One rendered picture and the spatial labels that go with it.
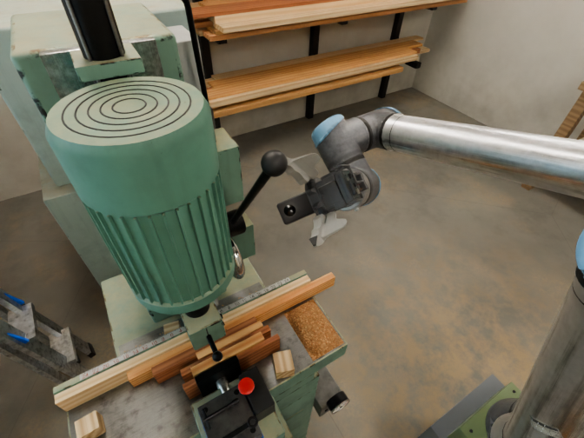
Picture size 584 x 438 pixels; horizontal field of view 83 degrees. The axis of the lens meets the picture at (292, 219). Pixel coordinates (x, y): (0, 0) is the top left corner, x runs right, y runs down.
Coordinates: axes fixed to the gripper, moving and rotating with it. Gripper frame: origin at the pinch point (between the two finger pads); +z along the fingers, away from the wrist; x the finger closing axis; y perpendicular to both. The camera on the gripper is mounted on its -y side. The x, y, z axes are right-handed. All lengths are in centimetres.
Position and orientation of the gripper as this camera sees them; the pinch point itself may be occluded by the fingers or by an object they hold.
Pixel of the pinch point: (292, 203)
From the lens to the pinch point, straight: 52.8
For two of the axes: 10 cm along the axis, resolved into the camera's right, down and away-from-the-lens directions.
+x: 3.8, 9.2, -0.5
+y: 8.1, -3.6, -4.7
